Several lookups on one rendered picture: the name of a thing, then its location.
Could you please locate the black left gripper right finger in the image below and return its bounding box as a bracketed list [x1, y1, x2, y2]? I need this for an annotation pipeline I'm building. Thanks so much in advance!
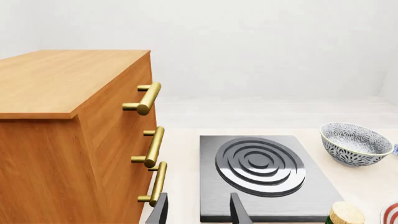
[229, 192, 254, 224]

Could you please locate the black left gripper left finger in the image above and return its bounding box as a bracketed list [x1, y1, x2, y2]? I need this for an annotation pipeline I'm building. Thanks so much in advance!
[144, 192, 169, 224]

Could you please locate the flat black stove plate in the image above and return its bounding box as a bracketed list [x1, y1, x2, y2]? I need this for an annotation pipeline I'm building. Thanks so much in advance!
[199, 134, 345, 223]

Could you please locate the green bottle with cork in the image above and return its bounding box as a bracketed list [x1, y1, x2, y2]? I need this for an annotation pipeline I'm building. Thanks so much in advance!
[325, 201, 366, 224]

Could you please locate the wooden cabinet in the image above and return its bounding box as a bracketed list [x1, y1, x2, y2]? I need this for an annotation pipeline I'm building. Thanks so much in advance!
[0, 49, 158, 224]

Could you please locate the patterned grey white bowl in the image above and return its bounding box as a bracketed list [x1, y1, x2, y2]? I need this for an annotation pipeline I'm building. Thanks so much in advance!
[320, 122, 395, 168]

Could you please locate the plate with red rings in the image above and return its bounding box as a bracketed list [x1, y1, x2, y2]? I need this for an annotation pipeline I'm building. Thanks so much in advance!
[380, 202, 398, 224]

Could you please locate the brass drawer handle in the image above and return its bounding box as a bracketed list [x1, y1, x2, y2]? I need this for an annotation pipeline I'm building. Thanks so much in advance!
[137, 161, 168, 208]
[131, 126, 165, 169]
[122, 82, 162, 116]

